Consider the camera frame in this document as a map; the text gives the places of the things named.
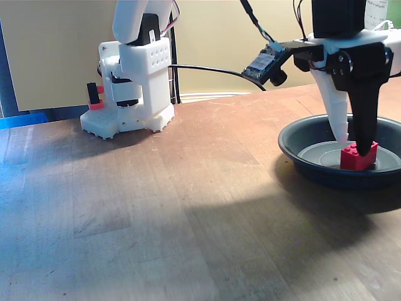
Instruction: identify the black vertical cable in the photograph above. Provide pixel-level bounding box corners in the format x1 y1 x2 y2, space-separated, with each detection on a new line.
170 12 182 105

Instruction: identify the blue tape strip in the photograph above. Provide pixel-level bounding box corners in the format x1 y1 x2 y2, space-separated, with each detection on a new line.
0 112 48 129

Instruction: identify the red and black wire bundle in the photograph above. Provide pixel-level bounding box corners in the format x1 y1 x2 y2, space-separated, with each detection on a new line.
293 0 314 41

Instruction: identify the black camera cable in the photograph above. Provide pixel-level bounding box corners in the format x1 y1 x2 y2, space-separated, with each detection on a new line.
239 0 286 51

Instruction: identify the green and white box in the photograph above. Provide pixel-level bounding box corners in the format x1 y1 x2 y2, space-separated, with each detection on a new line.
365 0 401 31

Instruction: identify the black gripper camera with mount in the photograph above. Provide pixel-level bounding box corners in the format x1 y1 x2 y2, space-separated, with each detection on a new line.
241 40 325 87

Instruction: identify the red lego block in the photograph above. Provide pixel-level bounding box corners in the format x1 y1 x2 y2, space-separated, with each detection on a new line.
340 140 379 171

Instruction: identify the dark upright frame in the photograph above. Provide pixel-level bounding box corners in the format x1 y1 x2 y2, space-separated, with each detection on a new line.
0 18 20 119

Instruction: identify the thick black cable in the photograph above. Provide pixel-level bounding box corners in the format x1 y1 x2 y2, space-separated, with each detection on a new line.
169 64 268 92

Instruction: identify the white charger cable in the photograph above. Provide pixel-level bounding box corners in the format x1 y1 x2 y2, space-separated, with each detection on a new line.
372 19 394 33

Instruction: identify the white and red wire bundle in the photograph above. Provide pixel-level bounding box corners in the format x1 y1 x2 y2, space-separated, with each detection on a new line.
161 0 182 36

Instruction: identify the dark round metal pan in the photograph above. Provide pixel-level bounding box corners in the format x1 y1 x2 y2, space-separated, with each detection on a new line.
278 112 401 191

